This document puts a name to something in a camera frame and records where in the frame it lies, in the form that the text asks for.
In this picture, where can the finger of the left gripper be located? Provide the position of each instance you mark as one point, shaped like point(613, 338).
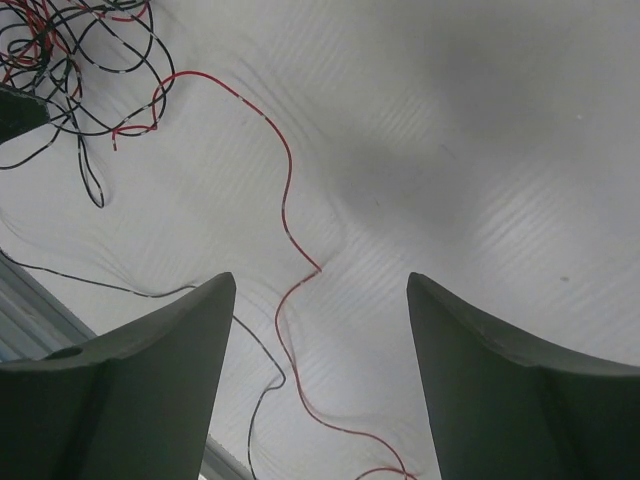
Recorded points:
point(21, 112)

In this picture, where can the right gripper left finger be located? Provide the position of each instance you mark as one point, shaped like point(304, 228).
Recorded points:
point(134, 403)

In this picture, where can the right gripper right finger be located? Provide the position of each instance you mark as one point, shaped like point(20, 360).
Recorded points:
point(505, 404)

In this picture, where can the red orange wire ball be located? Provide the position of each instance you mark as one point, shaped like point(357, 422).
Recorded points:
point(51, 48)

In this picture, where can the aluminium mounting rail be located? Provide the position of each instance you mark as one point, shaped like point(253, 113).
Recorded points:
point(34, 323)

